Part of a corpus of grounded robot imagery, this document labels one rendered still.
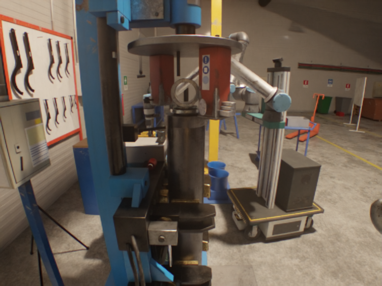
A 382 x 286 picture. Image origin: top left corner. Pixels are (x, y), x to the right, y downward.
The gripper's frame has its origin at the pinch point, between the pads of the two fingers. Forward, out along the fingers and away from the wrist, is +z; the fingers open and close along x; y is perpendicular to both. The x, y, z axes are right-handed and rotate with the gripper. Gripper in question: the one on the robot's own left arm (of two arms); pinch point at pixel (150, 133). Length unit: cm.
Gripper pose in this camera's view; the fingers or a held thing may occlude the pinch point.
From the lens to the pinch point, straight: 189.8
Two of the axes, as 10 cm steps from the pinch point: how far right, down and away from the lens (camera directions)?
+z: 0.2, 9.6, 2.9
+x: -0.1, 2.9, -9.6
